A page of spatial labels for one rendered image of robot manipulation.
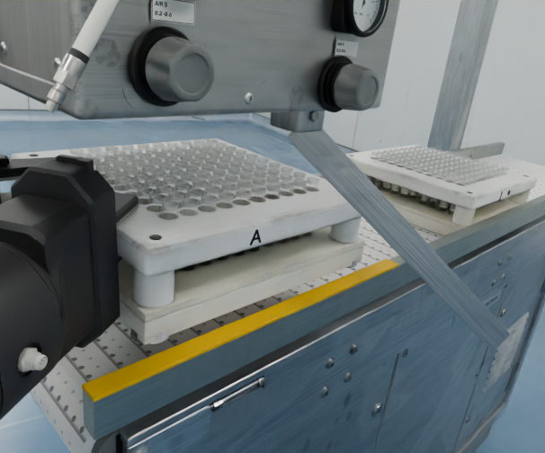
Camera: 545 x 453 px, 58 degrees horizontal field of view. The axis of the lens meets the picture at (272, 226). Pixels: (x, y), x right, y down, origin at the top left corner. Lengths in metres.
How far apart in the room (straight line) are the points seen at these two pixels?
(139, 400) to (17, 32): 0.23
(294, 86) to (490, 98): 3.79
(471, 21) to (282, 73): 0.99
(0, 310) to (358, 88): 0.21
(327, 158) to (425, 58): 4.07
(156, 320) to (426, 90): 4.14
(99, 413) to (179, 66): 0.22
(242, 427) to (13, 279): 0.27
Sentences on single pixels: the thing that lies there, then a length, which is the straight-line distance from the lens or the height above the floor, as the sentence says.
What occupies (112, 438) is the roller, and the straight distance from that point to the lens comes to 0.38.
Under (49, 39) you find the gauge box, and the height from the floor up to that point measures 1.09.
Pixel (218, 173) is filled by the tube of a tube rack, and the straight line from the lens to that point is 0.45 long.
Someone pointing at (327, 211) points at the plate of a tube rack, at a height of 0.96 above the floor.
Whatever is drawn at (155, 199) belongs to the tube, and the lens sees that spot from 0.37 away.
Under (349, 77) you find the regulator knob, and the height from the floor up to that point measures 1.08.
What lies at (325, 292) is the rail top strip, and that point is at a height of 0.89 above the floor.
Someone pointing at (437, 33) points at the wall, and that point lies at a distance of 4.40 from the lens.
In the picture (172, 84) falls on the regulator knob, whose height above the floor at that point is 1.08.
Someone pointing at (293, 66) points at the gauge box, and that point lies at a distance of 0.29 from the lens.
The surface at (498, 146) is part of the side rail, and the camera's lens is 1.49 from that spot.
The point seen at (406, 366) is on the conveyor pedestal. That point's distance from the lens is 0.85.
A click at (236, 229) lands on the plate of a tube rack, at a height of 0.97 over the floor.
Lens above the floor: 1.10
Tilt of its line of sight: 22 degrees down
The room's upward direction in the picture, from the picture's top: 7 degrees clockwise
